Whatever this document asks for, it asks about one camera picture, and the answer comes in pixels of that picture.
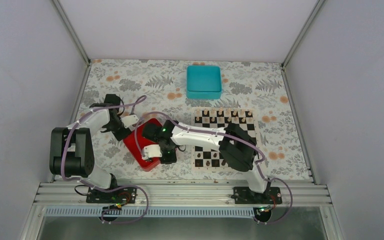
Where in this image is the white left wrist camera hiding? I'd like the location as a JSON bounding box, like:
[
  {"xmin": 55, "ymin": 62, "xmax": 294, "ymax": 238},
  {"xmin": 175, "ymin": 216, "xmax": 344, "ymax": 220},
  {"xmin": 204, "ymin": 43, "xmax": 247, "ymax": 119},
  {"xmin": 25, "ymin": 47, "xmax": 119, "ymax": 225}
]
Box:
[{"xmin": 121, "ymin": 114, "xmax": 139, "ymax": 130}]

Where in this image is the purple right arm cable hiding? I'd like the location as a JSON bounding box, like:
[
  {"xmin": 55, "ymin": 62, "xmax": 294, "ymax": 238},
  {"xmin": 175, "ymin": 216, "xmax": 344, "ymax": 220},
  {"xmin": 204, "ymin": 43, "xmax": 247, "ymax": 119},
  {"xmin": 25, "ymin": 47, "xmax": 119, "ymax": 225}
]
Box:
[{"xmin": 133, "ymin": 111, "xmax": 294, "ymax": 226}]

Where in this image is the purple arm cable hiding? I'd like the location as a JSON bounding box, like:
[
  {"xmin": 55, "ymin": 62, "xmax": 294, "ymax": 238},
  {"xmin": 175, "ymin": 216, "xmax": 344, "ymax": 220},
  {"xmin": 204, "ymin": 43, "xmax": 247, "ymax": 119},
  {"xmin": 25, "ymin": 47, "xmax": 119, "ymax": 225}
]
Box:
[
  {"xmin": 60, "ymin": 95, "xmax": 150, "ymax": 226},
  {"xmin": 133, "ymin": 111, "xmax": 294, "ymax": 226}
]

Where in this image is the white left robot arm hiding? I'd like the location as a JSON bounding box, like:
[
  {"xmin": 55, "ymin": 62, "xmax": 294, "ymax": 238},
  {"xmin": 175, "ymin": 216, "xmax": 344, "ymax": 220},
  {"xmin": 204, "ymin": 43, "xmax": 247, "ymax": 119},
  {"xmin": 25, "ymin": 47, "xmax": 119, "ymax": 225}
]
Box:
[{"xmin": 49, "ymin": 94, "xmax": 139, "ymax": 203}]

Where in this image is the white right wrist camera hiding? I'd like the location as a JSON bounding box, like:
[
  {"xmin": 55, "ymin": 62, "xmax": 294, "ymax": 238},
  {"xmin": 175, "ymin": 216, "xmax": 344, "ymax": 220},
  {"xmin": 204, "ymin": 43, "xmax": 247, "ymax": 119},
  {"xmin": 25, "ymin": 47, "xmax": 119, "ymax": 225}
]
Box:
[{"xmin": 141, "ymin": 144, "xmax": 163, "ymax": 160}]

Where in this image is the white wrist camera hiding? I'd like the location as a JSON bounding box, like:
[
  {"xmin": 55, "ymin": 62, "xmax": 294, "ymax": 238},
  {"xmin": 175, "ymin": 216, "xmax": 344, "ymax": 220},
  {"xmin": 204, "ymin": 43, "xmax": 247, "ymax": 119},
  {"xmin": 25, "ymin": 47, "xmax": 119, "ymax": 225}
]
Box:
[
  {"xmin": 121, "ymin": 114, "xmax": 139, "ymax": 130},
  {"xmin": 141, "ymin": 144, "xmax": 163, "ymax": 160}
]

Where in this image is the dark knight chess piece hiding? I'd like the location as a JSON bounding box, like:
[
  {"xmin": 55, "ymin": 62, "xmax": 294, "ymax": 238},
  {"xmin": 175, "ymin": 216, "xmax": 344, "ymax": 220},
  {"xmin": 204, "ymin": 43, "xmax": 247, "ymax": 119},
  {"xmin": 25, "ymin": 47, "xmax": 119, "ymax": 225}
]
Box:
[{"xmin": 221, "ymin": 159, "xmax": 227, "ymax": 167}]

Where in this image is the black white chessboard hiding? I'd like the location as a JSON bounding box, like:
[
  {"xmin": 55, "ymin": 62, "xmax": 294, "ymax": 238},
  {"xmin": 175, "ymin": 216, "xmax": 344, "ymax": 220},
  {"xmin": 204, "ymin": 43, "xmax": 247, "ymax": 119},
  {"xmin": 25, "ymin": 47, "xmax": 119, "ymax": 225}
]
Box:
[{"xmin": 191, "ymin": 122, "xmax": 265, "ymax": 172}]

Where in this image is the red plastic tray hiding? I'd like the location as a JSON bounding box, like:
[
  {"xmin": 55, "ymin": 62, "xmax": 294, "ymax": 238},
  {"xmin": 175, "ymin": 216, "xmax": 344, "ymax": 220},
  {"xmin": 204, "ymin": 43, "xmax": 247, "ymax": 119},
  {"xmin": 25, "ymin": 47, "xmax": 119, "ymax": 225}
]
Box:
[{"xmin": 123, "ymin": 118, "xmax": 162, "ymax": 172}]

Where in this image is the floral patterned table mat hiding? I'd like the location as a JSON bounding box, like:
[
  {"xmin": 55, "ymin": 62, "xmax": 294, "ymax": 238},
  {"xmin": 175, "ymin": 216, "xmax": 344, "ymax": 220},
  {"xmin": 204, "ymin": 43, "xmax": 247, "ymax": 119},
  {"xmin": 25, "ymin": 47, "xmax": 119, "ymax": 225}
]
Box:
[{"xmin": 77, "ymin": 59, "xmax": 310, "ymax": 181}]

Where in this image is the teal plastic box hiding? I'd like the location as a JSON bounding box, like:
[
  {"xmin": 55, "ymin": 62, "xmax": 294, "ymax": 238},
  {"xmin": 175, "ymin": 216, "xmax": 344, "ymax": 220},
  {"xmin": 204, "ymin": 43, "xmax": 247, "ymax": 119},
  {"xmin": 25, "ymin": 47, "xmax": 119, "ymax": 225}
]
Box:
[{"xmin": 186, "ymin": 65, "xmax": 223, "ymax": 100}]

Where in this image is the row of light chess pieces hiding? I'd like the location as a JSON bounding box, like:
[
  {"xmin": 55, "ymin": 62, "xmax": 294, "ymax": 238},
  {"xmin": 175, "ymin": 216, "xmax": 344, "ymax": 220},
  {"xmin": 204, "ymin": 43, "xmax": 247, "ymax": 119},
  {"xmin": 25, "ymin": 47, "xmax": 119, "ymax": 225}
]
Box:
[{"xmin": 191, "ymin": 107, "xmax": 258, "ymax": 128}]

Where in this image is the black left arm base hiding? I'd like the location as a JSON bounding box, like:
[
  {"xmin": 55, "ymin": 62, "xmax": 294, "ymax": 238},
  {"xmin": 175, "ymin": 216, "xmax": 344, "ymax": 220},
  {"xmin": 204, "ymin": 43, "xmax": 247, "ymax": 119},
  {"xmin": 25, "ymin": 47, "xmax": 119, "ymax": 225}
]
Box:
[{"xmin": 86, "ymin": 186, "xmax": 138, "ymax": 222}]

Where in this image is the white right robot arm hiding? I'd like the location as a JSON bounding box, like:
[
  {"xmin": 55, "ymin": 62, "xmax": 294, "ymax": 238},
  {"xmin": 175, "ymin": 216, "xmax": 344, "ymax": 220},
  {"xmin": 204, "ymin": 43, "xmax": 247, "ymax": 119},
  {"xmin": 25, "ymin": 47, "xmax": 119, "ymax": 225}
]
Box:
[{"xmin": 138, "ymin": 119, "xmax": 270, "ymax": 204}]

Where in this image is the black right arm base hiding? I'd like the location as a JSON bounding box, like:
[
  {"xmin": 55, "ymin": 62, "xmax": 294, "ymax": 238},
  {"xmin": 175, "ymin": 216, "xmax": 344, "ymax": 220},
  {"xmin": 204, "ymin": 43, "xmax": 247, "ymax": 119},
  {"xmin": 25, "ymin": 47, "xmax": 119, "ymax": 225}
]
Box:
[{"xmin": 230, "ymin": 183, "xmax": 283, "ymax": 223}]

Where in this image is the aluminium frame rail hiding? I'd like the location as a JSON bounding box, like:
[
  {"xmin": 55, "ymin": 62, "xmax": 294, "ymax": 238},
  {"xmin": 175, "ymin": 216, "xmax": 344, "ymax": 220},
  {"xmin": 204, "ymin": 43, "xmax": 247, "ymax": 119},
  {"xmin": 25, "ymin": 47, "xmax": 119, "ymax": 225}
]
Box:
[{"xmin": 21, "ymin": 179, "xmax": 344, "ymax": 240}]

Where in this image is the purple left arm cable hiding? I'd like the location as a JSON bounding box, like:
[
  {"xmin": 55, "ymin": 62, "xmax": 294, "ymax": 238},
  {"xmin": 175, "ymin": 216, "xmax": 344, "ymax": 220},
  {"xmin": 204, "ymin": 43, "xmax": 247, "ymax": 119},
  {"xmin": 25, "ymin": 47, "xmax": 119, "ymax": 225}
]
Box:
[{"xmin": 60, "ymin": 95, "xmax": 150, "ymax": 226}]

